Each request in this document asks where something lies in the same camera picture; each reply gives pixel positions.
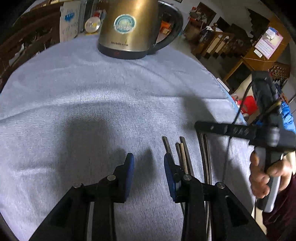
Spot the brown wooden chopstick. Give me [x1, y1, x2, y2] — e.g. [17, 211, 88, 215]
[176, 143, 189, 174]

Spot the dark wooden chopstick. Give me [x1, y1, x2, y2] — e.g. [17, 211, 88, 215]
[180, 137, 194, 176]
[197, 132, 210, 184]
[203, 134, 212, 240]
[162, 136, 172, 154]

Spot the right hand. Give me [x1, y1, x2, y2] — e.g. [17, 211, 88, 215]
[249, 151, 295, 199]

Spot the red plastic chair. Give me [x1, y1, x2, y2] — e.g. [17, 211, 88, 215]
[235, 95, 258, 115]

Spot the blue jacket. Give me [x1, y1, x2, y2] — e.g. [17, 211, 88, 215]
[256, 100, 296, 135]

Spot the grey table cloth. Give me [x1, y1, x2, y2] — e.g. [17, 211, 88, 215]
[0, 34, 255, 241]

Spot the bronze electric kettle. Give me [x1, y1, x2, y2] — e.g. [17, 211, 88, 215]
[98, 0, 183, 60]

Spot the white cardboard box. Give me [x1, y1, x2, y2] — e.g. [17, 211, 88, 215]
[59, 1, 81, 43]

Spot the black cable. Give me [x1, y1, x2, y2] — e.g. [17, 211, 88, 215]
[222, 79, 255, 183]

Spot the wall calendar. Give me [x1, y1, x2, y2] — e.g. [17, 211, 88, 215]
[254, 27, 283, 59]

